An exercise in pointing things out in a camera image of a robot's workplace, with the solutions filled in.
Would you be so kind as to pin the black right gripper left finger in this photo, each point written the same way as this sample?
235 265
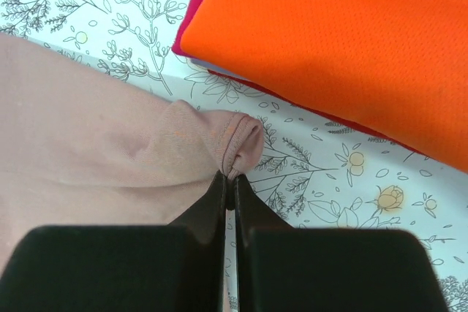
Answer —
176 267

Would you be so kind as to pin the orange folded t-shirt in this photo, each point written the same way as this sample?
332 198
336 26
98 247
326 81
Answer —
398 67

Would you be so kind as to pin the magenta folded t-shirt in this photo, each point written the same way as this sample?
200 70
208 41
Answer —
190 13

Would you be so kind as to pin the pink printed t-shirt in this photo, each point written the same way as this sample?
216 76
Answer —
81 148

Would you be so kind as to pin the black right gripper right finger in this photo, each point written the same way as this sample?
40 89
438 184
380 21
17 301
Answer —
283 268

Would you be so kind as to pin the red folded t-shirt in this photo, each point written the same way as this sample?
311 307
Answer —
351 124

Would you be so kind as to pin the floral tablecloth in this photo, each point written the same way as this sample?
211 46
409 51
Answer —
315 172

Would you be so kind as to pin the lavender folded t-shirt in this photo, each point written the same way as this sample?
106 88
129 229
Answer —
215 68

